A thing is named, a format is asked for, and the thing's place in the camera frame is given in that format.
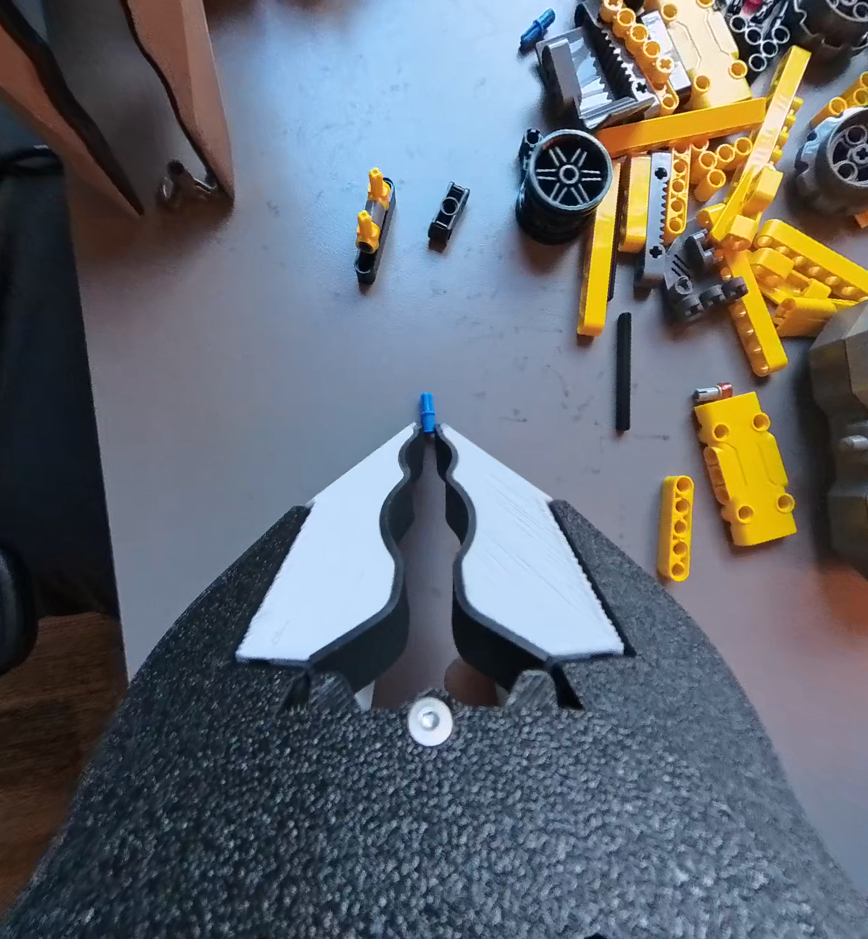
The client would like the dark grey joint connector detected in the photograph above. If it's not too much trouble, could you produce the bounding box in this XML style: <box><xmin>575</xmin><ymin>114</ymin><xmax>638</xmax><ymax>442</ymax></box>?
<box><xmin>661</xmin><ymin>229</ymin><xmax>752</xmax><ymax>324</ymax></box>

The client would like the black spoked wheel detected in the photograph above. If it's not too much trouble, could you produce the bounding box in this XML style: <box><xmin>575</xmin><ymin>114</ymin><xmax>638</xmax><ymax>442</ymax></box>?
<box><xmin>516</xmin><ymin>128</ymin><xmax>614</xmax><ymax>245</ymax></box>

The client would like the black axle rod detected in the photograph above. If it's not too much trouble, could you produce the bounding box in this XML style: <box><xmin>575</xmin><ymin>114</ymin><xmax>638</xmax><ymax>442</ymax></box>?
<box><xmin>616</xmin><ymin>312</ymin><xmax>633</xmax><ymax>432</ymax></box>

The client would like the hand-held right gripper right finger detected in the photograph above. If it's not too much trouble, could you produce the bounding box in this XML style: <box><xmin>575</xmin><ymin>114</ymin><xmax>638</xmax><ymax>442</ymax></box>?
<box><xmin>432</xmin><ymin>424</ymin><xmax>627</xmax><ymax>694</ymax></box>

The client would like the short yellow holed beam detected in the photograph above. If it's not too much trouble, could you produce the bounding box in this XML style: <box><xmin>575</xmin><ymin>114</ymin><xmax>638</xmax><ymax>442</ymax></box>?
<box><xmin>657</xmin><ymin>475</ymin><xmax>695</xmax><ymax>582</ymax></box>

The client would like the grey battery box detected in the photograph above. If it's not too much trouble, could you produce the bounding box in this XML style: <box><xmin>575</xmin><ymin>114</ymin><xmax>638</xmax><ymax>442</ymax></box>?
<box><xmin>808</xmin><ymin>286</ymin><xmax>868</xmax><ymax>588</ymax></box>

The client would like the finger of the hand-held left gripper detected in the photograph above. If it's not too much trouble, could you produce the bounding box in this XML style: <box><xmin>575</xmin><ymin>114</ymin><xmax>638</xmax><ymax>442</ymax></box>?
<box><xmin>122</xmin><ymin>0</ymin><xmax>237</xmax><ymax>199</ymax></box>
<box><xmin>0</xmin><ymin>0</ymin><xmax>146</xmax><ymax>217</ymax></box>

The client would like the pile of yellow building pieces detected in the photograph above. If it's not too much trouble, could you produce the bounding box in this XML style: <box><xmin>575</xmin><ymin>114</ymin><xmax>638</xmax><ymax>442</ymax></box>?
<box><xmin>577</xmin><ymin>0</ymin><xmax>868</xmax><ymax>379</ymax></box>

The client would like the grey desk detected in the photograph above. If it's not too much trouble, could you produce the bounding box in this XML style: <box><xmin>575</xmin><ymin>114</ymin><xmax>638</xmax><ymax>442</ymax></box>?
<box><xmin>67</xmin><ymin>0</ymin><xmax>868</xmax><ymax>899</ymax></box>

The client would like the black beam with yellow pins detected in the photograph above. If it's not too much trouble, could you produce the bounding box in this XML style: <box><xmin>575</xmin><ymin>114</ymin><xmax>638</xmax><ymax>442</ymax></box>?
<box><xmin>353</xmin><ymin>167</ymin><xmax>398</xmax><ymax>286</ymax></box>

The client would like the grey wheel with knobby tyre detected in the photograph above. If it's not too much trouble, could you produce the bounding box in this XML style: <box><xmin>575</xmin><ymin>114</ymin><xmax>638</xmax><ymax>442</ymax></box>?
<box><xmin>793</xmin><ymin>0</ymin><xmax>868</xmax><ymax>60</ymax></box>
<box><xmin>793</xmin><ymin>106</ymin><xmax>868</xmax><ymax>217</ymax></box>

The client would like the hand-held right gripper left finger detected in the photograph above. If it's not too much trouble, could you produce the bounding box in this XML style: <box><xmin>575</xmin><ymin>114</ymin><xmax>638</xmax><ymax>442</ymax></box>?
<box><xmin>236</xmin><ymin>422</ymin><xmax>426</xmax><ymax>709</ymax></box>

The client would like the grey digger bucket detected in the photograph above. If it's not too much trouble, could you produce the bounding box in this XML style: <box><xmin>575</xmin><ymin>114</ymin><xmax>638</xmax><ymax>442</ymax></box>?
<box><xmin>535</xmin><ymin>0</ymin><xmax>666</xmax><ymax>132</ymax></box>

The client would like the short black holed beam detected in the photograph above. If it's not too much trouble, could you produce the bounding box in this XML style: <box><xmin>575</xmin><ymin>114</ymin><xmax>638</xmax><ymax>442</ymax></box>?
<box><xmin>428</xmin><ymin>183</ymin><xmax>470</xmax><ymax>250</ymax></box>

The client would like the long yellow holed beam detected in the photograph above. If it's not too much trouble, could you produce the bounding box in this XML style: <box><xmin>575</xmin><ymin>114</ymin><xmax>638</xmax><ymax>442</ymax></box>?
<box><xmin>577</xmin><ymin>156</ymin><xmax>623</xmax><ymax>338</ymax></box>

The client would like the person's leg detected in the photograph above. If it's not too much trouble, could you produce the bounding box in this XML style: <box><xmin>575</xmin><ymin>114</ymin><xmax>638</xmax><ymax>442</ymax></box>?
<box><xmin>0</xmin><ymin>73</ymin><xmax>123</xmax><ymax>621</ymax></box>

